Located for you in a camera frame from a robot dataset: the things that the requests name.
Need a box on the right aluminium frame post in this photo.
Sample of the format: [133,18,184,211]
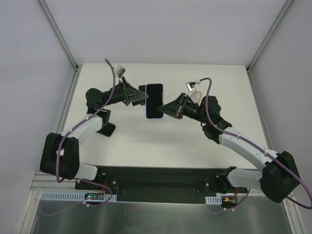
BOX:
[246,0,295,74]

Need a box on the clear phone case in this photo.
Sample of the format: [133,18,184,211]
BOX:
[189,90,202,105]

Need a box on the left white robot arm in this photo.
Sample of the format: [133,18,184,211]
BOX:
[40,77,148,190]

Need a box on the aluminium frame post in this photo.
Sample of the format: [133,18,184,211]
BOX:
[37,0,79,71]
[246,0,295,74]

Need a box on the left aluminium frame post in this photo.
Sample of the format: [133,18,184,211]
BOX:
[37,0,79,71]

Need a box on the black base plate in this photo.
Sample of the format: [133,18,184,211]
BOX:
[74,165,254,203]

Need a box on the white cable duct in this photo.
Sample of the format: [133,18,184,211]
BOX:
[41,191,117,202]
[205,195,222,205]

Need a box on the right white cable duct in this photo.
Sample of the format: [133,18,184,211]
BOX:
[205,195,222,205]

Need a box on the aluminium rail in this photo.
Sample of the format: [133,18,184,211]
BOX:
[30,172,75,191]

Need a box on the left white cable duct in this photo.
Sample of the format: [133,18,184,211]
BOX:
[41,191,117,202]

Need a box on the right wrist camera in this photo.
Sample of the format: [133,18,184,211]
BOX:
[186,81,196,96]

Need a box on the purple phone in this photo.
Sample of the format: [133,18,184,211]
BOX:
[145,83,164,119]

